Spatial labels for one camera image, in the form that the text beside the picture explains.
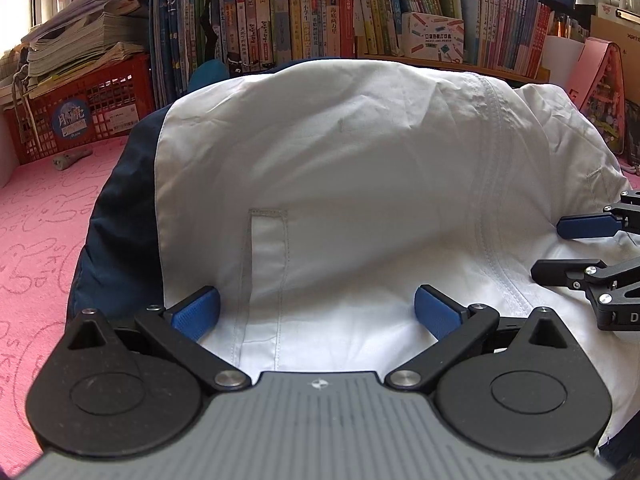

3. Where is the small grey stick toy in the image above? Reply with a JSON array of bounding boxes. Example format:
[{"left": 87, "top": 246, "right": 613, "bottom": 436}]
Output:
[{"left": 53, "top": 148, "right": 95, "bottom": 172}]

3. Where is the pink printed blanket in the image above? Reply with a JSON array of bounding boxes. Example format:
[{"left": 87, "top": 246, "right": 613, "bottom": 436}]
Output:
[{"left": 0, "top": 137, "right": 640, "bottom": 478}]

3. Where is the black strap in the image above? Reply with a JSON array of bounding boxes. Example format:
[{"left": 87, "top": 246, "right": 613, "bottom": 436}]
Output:
[{"left": 199, "top": 0, "right": 224, "bottom": 64}]

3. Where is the red plastic crate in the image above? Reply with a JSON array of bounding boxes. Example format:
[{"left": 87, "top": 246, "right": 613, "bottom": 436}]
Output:
[{"left": 2, "top": 52, "right": 157, "bottom": 166}]

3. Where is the row of colourful books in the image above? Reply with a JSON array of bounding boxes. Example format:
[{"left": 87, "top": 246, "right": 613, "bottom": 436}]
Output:
[{"left": 197, "top": 0, "right": 558, "bottom": 77}]

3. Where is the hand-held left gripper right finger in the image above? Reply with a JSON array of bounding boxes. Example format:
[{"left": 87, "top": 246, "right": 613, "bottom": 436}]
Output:
[{"left": 385, "top": 283, "right": 576, "bottom": 392}]

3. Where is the white printed cardboard box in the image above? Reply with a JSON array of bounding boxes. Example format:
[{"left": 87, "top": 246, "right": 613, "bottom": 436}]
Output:
[{"left": 401, "top": 11, "right": 465, "bottom": 61}]

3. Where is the white and navy jacket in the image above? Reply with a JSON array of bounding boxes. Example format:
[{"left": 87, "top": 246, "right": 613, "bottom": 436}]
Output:
[{"left": 65, "top": 57, "right": 640, "bottom": 461}]

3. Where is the row of thin blue books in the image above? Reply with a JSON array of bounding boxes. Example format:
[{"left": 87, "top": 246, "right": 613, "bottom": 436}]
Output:
[{"left": 150, "top": 0, "right": 199, "bottom": 109}]

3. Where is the wooden desktop bookshelf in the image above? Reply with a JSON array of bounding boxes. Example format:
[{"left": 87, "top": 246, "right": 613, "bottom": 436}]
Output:
[{"left": 353, "top": 35, "right": 552, "bottom": 86}]

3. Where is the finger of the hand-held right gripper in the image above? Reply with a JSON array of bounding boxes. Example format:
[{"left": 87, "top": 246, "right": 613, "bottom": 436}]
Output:
[
  {"left": 530, "top": 258, "right": 640, "bottom": 332},
  {"left": 556, "top": 189, "right": 640, "bottom": 241}
]

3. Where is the pink printed gift bag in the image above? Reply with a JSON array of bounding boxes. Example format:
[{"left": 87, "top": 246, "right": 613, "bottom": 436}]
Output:
[{"left": 567, "top": 37, "right": 627, "bottom": 157}]

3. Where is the round blue plush toy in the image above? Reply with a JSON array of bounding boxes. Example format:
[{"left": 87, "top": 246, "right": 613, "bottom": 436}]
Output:
[{"left": 189, "top": 59, "right": 227, "bottom": 95}]

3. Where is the stack of papers and magazines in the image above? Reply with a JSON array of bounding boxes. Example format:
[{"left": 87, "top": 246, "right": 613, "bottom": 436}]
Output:
[{"left": 20, "top": 0, "right": 152, "bottom": 97}]

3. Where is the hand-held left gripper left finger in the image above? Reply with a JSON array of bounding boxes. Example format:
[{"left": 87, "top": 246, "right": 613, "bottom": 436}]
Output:
[{"left": 62, "top": 285, "right": 252, "bottom": 392}]

